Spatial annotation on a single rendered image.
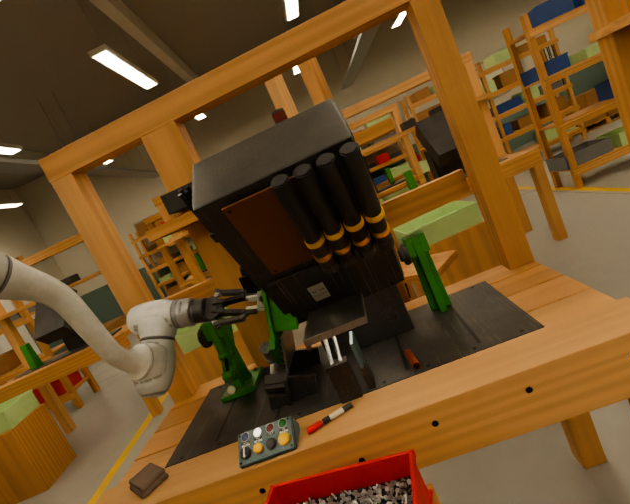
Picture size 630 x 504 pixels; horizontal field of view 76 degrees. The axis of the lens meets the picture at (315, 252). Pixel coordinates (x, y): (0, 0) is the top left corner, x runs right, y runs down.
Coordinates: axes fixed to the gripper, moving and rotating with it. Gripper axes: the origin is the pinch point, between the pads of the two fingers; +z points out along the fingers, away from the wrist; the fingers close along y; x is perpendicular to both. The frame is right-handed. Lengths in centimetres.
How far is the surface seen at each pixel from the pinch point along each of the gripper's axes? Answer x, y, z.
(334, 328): -19.8, -19.9, 24.3
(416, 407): -9, -37, 40
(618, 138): 288, 313, 377
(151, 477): 6, -44, -30
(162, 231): -7.4, 28.0, -31.6
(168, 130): -23, 60, -27
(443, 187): 9, 42, 67
